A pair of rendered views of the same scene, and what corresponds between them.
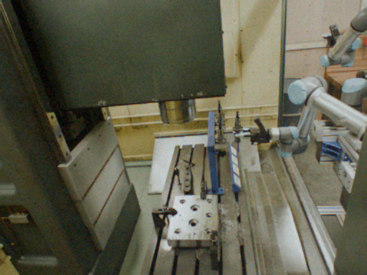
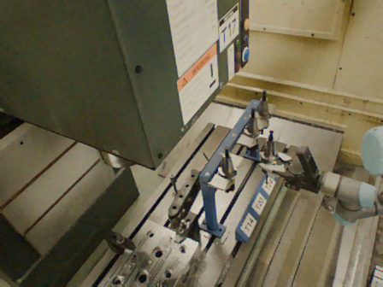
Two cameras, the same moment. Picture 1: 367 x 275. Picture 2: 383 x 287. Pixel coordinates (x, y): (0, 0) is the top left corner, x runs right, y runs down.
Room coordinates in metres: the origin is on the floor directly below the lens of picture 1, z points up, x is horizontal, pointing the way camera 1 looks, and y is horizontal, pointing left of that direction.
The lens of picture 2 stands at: (0.51, -0.41, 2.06)
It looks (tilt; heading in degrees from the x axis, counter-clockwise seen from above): 42 degrees down; 26
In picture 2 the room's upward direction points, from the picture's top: 9 degrees counter-clockwise
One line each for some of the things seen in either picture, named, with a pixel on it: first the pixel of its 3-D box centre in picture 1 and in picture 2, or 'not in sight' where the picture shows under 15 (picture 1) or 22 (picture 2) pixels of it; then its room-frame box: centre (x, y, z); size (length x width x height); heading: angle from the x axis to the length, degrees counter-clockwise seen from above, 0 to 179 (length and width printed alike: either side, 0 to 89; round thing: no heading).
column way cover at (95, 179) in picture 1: (104, 180); (59, 173); (1.08, 0.46, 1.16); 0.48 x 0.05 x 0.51; 171
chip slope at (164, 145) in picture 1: (203, 167); (236, 166); (1.64, -0.08, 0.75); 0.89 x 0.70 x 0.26; 81
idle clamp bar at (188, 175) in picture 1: (188, 181); (185, 196); (1.26, 0.04, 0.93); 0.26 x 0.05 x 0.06; 176
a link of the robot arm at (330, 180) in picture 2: (273, 133); (329, 183); (1.29, -0.50, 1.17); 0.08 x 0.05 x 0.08; 170
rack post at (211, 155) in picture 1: (213, 171); (209, 206); (1.17, -0.12, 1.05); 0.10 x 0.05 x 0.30; 81
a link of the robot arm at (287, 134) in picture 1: (287, 133); (355, 192); (1.27, -0.58, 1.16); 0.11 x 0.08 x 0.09; 80
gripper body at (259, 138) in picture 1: (259, 135); (303, 176); (1.30, -0.42, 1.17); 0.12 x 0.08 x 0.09; 80
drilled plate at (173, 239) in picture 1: (194, 218); (151, 267); (0.92, 0.03, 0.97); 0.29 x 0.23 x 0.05; 171
